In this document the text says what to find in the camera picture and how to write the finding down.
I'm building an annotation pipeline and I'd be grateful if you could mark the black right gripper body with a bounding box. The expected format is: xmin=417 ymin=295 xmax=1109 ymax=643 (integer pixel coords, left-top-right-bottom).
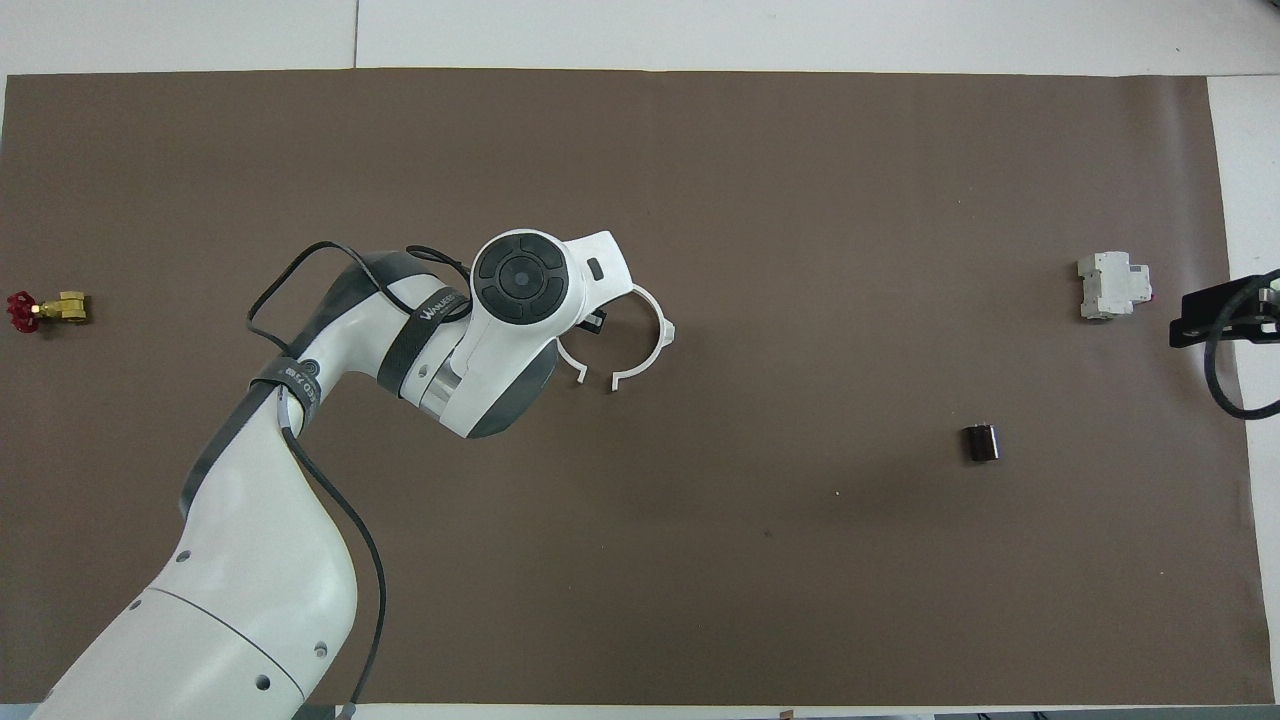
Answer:
xmin=1169 ymin=278 xmax=1280 ymax=350

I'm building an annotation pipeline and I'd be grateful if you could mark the white circuit breaker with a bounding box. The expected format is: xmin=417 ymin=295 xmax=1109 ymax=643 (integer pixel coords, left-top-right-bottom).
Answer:
xmin=1076 ymin=251 xmax=1152 ymax=323

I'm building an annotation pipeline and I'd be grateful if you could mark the small dark brown cylinder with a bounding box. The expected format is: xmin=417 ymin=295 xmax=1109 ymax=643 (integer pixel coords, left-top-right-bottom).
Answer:
xmin=958 ymin=424 xmax=1004 ymax=465

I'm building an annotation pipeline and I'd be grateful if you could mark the large brown table mat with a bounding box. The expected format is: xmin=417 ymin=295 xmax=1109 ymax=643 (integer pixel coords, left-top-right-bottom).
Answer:
xmin=0 ymin=67 xmax=1276 ymax=707

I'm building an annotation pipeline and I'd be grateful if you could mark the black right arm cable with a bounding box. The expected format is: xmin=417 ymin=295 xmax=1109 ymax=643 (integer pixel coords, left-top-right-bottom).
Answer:
xmin=1204 ymin=267 xmax=1280 ymax=421

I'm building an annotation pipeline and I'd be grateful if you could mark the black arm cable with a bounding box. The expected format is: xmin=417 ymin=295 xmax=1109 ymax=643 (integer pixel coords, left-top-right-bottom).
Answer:
xmin=1204 ymin=267 xmax=1280 ymax=421
xmin=245 ymin=240 xmax=473 ymax=719

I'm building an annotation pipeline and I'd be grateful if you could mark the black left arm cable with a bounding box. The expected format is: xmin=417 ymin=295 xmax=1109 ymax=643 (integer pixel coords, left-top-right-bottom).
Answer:
xmin=245 ymin=240 xmax=473 ymax=719

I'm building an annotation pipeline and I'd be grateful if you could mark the brass valve with red handle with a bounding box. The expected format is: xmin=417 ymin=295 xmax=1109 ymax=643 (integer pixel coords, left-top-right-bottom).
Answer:
xmin=5 ymin=290 xmax=92 ymax=334

